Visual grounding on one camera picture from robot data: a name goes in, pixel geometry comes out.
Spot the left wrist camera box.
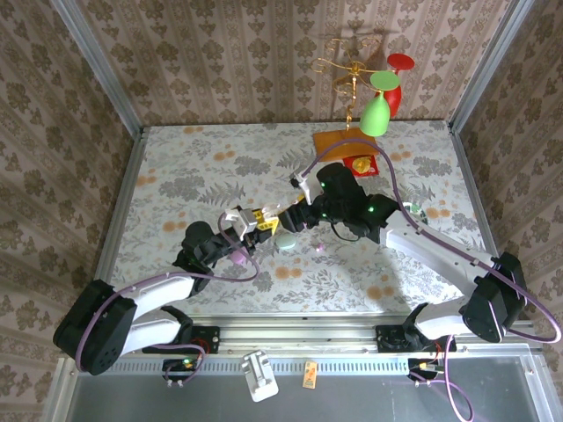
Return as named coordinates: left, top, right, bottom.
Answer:
left=223, top=207, right=260, bottom=239

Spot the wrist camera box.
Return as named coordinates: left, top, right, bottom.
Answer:
left=289, top=172, right=316, bottom=204
left=223, top=207, right=260, bottom=239

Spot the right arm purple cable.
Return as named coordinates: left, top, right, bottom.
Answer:
left=303, top=138, right=563, bottom=422

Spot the red snack packet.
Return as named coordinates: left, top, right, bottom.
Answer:
left=343, top=154, right=379, bottom=177

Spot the leaf pattern bowl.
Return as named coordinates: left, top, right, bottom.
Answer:
left=403, top=201, right=428, bottom=223

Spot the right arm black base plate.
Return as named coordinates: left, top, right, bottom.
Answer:
left=376, top=324, right=457, bottom=353

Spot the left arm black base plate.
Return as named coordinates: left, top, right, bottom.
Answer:
left=142, top=324, right=221, bottom=355

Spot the red wine glass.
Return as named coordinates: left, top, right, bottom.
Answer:
left=373, top=52, right=416, bottom=120

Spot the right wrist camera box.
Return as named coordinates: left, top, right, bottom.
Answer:
left=289, top=172, right=316, bottom=204

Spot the aluminium side rail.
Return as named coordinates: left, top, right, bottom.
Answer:
left=94, top=126, right=149, bottom=282
left=447, top=122, right=507, bottom=265

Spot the small orange tag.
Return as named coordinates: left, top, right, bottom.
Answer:
left=302, top=360, right=318, bottom=390

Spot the small black controller board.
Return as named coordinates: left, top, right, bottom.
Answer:
left=162, top=358, right=201, bottom=382
left=407, top=358, right=443, bottom=382

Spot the grey slotted cable duct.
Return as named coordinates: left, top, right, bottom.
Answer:
left=105, top=358, right=413, bottom=378

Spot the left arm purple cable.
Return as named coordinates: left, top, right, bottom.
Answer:
left=75, top=222, right=260, bottom=390

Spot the white plastic bracket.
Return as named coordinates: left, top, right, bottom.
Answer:
left=239, top=350, right=280, bottom=404

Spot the aluminium frame post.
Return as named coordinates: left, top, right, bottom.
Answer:
left=448, top=0, right=536, bottom=131
left=50, top=0, right=144, bottom=133

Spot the green wine glass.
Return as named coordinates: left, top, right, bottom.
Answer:
left=359, top=70, right=401, bottom=136

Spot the grey metal lower panel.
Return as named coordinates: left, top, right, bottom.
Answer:
left=41, top=355, right=558, bottom=422

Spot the long aluminium base rail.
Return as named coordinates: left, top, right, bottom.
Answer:
left=63, top=314, right=540, bottom=353

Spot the gold wire rack wooden base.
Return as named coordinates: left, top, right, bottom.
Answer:
left=311, top=37, right=382, bottom=162

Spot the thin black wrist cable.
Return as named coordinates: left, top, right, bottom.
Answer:
left=332, top=222, right=369, bottom=244

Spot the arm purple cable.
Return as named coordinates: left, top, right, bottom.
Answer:
left=75, top=222, right=260, bottom=390
left=303, top=138, right=563, bottom=422

